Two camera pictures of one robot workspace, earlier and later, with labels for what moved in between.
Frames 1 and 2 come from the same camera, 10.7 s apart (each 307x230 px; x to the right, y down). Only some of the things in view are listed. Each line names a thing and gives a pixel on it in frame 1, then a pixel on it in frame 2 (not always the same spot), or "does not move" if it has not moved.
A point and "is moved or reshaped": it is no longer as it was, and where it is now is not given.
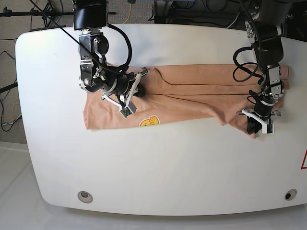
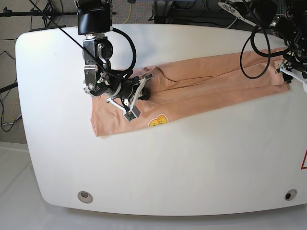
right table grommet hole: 290,194 does not move
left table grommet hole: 85,197 does not move
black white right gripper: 262,111 -> 288,76
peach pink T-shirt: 186,94 is moved or reshaped
